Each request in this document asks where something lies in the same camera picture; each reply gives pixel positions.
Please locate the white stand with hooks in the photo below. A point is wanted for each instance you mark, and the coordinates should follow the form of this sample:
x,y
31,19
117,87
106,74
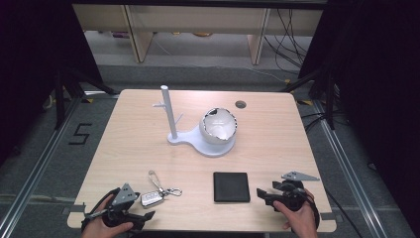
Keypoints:
x,y
211,150

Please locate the aluminium floor rail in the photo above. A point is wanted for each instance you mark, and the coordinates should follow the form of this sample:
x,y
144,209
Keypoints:
x,y
36,172
356,172

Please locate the grey tape strip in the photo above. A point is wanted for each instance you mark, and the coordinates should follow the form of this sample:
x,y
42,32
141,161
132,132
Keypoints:
x,y
74,208
328,216

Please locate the black metal stand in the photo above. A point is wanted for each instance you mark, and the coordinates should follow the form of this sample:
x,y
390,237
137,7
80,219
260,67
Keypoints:
x,y
60,99
330,99

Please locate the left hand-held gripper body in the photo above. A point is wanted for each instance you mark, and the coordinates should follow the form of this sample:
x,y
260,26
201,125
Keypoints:
x,y
124,195

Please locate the black square pad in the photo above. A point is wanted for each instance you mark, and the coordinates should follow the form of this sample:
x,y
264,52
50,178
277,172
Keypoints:
x,y
231,187

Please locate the person's left hand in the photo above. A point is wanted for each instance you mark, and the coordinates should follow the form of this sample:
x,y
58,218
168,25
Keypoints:
x,y
95,228

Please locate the person's right hand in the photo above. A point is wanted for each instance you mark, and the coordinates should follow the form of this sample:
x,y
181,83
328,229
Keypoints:
x,y
303,223

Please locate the silver car key with keyring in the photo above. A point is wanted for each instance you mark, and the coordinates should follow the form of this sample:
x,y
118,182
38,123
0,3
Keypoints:
x,y
152,199

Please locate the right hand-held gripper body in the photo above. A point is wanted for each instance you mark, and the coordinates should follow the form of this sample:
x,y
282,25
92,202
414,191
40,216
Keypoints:
x,y
294,196

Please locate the light wooden bench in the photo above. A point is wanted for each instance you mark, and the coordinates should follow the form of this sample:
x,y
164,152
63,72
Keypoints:
x,y
198,18

